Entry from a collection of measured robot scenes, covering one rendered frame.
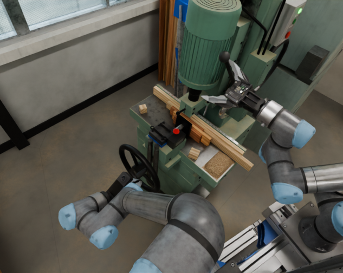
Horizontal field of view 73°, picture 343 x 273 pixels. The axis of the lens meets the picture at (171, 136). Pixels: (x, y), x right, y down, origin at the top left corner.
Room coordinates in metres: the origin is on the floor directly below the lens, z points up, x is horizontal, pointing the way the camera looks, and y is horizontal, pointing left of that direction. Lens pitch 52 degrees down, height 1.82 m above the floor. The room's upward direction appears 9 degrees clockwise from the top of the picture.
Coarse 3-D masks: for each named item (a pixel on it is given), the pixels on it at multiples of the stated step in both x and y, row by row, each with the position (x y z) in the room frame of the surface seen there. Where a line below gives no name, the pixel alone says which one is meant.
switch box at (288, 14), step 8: (288, 0) 0.99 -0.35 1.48; (296, 0) 1.00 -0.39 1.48; (304, 0) 1.01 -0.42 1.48; (288, 8) 0.95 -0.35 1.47; (296, 8) 0.94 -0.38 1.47; (280, 16) 0.96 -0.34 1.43; (288, 16) 0.94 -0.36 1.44; (296, 16) 0.98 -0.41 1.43; (272, 24) 0.97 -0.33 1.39; (280, 24) 0.95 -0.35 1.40; (288, 24) 0.94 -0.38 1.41; (280, 32) 0.94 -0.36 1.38; (264, 40) 0.97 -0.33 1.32; (272, 40) 0.95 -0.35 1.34; (280, 40) 0.94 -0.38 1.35
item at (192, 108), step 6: (186, 96) 0.83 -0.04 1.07; (180, 102) 0.80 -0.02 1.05; (186, 102) 0.79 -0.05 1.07; (192, 102) 0.80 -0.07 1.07; (198, 102) 0.80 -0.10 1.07; (180, 108) 0.80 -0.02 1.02; (186, 108) 0.78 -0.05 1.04; (192, 108) 0.77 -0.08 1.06; (198, 108) 0.81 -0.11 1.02; (186, 114) 0.77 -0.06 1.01; (192, 114) 0.77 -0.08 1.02
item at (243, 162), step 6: (168, 102) 0.91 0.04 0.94; (168, 108) 0.90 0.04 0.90; (204, 132) 0.75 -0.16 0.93; (210, 132) 0.75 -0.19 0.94; (216, 138) 0.71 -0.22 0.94; (216, 144) 0.70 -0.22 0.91; (222, 144) 0.68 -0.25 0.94; (222, 150) 0.67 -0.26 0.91; (228, 150) 0.66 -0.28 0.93; (234, 150) 0.66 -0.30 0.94; (234, 156) 0.64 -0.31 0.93; (240, 156) 0.63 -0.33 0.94; (240, 162) 0.61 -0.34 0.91; (246, 162) 0.60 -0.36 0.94; (246, 168) 0.59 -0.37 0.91
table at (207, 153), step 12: (156, 96) 0.98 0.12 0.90; (132, 108) 0.86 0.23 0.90; (156, 108) 0.89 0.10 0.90; (144, 120) 0.79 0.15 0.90; (156, 120) 0.80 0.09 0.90; (168, 120) 0.81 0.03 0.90; (144, 144) 0.66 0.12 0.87; (192, 144) 0.69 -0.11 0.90; (180, 156) 0.63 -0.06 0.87; (204, 156) 0.63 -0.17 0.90; (228, 156) 0.65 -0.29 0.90; (168, 168) 0.55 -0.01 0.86; (192, 168) 0.58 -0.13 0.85; (228, 168) 0.58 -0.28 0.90; (216, 180) 0.51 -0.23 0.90
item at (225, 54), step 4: (224, 52) 0.66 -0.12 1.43; (228, 52) 0.66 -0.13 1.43; (220, 56) 0.65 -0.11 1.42; (224, 56) 0.64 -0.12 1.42; (228, 56) 0.65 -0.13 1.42; (220, 60) 0.65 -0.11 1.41; (224, 60) 0.64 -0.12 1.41; (228, 60) 0.65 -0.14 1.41; (228, 64) 0.68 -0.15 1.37; (228, 68) 0.69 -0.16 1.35; (228, 72) 0.71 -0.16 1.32; (232, 76) 0.73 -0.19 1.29; (232, 80) 0.75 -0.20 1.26; (232, 84) 0.78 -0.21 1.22
